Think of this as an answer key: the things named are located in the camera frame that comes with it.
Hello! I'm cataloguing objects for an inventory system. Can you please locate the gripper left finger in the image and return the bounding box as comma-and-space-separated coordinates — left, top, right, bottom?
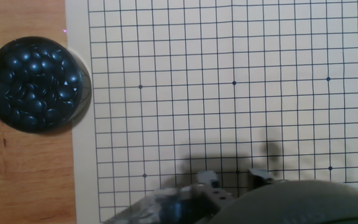
196, 170, 234, 215

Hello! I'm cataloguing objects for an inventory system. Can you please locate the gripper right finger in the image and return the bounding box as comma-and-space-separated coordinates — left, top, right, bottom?
247, 169, 275, 189

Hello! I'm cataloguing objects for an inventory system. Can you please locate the beige grid Go board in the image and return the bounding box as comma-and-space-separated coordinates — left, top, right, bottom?
64, 0, 358, 223

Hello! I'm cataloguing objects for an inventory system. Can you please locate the black round stone bowl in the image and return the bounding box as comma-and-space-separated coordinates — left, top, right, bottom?
0, 36, 92, 134

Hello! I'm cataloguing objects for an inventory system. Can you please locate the black Go stone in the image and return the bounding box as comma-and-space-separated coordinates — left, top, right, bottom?
17, 49, 34, 63
65, 72, 81, 86
50, 49, 64, 62
5, 57, 23, 72
27, 59, 45, 75
40, 57, 55, 72

